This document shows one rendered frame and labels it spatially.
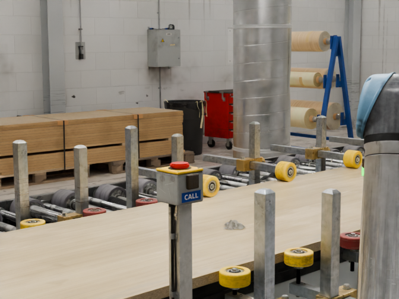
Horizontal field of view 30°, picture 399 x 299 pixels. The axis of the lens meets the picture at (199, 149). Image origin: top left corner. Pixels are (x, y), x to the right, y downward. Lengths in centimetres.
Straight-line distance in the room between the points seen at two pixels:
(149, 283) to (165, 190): 37
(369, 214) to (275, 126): 476
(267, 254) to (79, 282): 46
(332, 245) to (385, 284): 67
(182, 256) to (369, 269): 44
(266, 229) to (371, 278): 50
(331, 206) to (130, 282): 53
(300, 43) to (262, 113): 346
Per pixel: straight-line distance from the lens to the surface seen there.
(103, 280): 186
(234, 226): 234
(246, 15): 601
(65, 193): 319
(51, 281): 188
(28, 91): 937
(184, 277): 157
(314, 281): 227
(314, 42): 920
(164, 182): 152
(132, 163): 282
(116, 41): 1000
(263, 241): 173
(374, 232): 129
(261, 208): 172
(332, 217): 191
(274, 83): 600
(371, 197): 130
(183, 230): 154
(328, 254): 194
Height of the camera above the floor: 148
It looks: 8 degrees down
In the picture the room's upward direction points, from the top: straight up
